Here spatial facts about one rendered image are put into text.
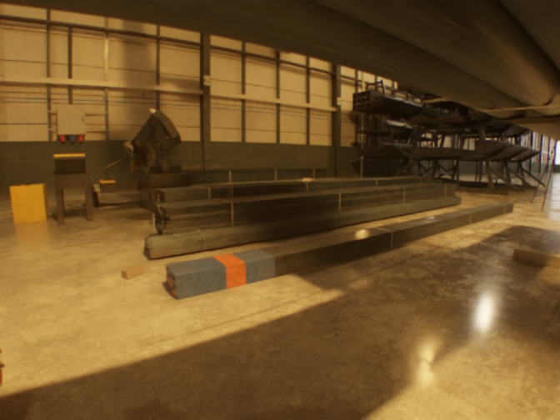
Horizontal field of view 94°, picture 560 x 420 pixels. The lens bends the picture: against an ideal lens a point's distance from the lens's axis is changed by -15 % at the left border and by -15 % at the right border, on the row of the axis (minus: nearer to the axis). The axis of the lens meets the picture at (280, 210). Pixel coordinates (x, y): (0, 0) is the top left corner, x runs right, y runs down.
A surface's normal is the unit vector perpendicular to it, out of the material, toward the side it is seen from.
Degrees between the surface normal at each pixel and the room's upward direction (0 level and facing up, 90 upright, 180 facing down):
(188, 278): 90
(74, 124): 90
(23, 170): 90
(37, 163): 90
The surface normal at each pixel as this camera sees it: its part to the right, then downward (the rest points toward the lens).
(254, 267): 0.55, 0.13
